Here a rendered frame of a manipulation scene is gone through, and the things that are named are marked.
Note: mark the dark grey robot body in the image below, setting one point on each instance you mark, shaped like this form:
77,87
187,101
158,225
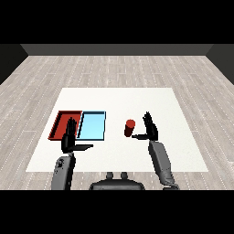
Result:
116,183

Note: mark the light blue shallow open box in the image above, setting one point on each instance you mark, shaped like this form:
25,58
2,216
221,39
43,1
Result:
92,125

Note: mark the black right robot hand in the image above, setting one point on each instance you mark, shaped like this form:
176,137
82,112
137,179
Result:
151,129

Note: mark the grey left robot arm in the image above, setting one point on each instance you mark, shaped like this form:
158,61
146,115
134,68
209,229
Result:
62,172

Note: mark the red shallow open box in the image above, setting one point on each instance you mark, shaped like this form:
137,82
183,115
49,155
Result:
60,124

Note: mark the red can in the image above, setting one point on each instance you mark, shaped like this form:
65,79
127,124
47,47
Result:
129,128

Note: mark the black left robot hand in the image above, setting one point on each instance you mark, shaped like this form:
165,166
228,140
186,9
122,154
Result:
68,140

